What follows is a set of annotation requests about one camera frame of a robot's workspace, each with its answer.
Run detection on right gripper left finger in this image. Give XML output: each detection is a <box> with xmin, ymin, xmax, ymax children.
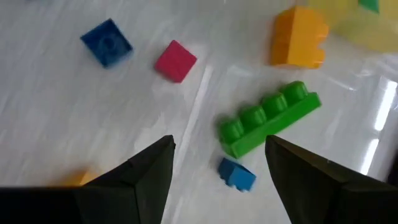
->
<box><xmin>0</xmin><ymin>134</ymin><xmax>177</xmax><ymax>224</ymax></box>

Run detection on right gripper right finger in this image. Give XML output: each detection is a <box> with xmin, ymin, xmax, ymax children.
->
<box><xmin>264</xmin><ymin>135</ymin><xmax>398</xmax><ymax>224</ymax></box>

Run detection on yellow two-stud block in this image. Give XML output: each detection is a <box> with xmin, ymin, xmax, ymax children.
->
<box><xmin>269</xmin><ymin>5</ymin><xmax>330</xmax><ymax>70</ymax></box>
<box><xmin>58</xmin><ymin>167</ymin><xmax>102</xmax><ymax>187</ymax></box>

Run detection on small blue block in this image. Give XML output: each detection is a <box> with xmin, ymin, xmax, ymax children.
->
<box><xmin>217</xmin><ymin>157</ymin><xmax>257</xmax><ymax>192</ymax></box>

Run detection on long green four-stud block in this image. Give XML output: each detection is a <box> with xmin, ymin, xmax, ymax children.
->
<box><xmin>217</xmin><ymin>80</ymin><xmax>322</xmax><ymax>160</ymax></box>

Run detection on red block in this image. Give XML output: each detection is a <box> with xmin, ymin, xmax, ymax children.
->
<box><xmin>154</xmin><ymin>39</ymin><xmax>198</xmax><ymax>84</ymax></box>

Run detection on dark blue square block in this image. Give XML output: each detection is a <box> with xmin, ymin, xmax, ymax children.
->
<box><xmin>80</xmin><ymin>17</ymin><xmax>134</xmax><ymax>69</ymax></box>

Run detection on yellow translucent container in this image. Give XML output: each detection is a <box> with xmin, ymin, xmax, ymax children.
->
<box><xmin>306</xmin><ymin>0</ymin><xmax>398</xmax><ymax>53</ymax></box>

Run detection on small green block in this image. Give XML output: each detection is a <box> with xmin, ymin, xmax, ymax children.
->
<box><xmin>357</xmin><ymin>0</ymin><xmax>381</xmax><ymax>14</ymax></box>

